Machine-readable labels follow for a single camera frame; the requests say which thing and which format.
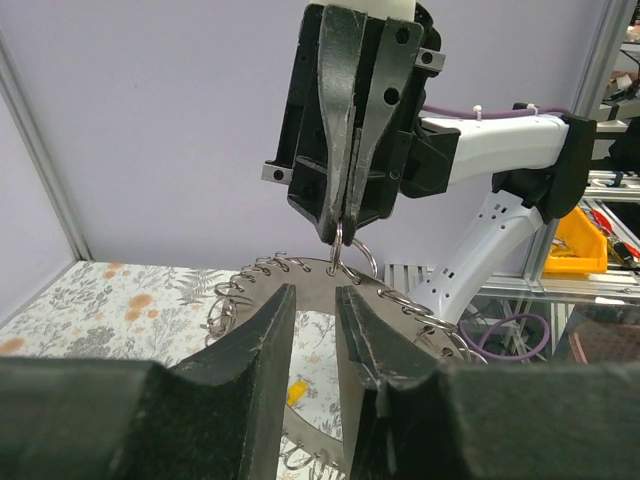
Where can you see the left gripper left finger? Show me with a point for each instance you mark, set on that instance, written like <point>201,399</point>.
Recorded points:
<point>218,414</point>

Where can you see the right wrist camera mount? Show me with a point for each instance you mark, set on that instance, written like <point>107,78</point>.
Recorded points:
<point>380,9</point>

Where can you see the yellow storage bin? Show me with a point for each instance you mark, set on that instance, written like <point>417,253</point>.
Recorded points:
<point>578,247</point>

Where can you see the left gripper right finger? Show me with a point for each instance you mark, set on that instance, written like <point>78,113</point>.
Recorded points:
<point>414,417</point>

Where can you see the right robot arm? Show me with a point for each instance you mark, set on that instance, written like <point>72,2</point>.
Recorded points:
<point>539,161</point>

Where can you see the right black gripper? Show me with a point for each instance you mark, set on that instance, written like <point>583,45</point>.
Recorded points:
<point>351,141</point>

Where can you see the yellow key tag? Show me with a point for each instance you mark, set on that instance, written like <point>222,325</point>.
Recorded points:
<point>296,392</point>

